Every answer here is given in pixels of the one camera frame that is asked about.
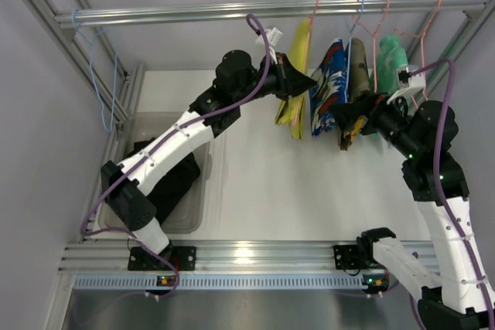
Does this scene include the yellow-green trousers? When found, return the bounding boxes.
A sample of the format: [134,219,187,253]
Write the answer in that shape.
[275,19,312,140]

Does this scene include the pink hanger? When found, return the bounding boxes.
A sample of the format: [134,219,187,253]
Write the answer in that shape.
[353,0,391,93]
[393,0,442,109]
[289,0,320,139]

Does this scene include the black trousers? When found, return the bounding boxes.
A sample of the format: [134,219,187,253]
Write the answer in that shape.
[147,152,200,224]

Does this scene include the light blue wire hanger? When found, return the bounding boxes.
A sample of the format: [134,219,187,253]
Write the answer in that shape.
[70,8,120,133]

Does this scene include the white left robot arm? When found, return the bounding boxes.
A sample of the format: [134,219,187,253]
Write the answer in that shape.
[101,50,316,259]

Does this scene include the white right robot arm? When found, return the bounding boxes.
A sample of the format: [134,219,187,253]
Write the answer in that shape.
[330,92,494,329]

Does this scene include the green tie-dye trousers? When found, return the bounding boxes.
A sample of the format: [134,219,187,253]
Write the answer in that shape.
[363,34,411,136]

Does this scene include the blue hanger under patterned shorts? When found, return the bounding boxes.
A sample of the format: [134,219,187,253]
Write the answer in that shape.
[344,0,365,103]

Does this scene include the pink hanger under camouflage shorts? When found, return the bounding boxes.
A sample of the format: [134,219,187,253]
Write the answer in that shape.
[353,0,391,93]

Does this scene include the pink hanger under green trousers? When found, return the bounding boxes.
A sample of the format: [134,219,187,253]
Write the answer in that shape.
[393,0,442,109]

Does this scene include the blue patterned shorts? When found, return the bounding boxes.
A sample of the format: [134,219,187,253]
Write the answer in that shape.
[309,38,348,137]

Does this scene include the camouflage shorts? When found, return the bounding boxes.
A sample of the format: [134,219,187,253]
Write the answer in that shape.
[339,37,370,151]

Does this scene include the clear plastic bin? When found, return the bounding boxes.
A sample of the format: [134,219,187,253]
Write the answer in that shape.
[97,112,210,234]

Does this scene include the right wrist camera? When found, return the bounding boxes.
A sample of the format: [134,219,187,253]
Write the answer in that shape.
[387,65,426,104]

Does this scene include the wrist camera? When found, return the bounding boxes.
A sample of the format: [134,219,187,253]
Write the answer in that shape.
[387,65,426,104]
[254,26,283,53]

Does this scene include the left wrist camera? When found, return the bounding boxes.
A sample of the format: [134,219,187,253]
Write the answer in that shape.
[254,26,283,53]

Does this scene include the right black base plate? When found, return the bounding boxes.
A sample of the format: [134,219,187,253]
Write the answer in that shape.
[333,244,383,271]

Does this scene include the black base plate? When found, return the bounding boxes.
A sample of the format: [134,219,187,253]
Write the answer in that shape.
[127,245,197,271]
[333,244,383,271]

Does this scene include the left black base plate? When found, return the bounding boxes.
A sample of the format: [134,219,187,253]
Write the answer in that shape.
[127,245,197,271]

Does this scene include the aluminium hanging rail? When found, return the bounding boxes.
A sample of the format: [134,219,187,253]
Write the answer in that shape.
[54,0,491,29]

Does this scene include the front aluminium rail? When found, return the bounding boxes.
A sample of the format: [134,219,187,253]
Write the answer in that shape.
[57,240,442,274]

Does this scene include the slotted cable duct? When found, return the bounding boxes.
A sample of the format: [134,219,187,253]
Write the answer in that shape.
[73,274,384,291]

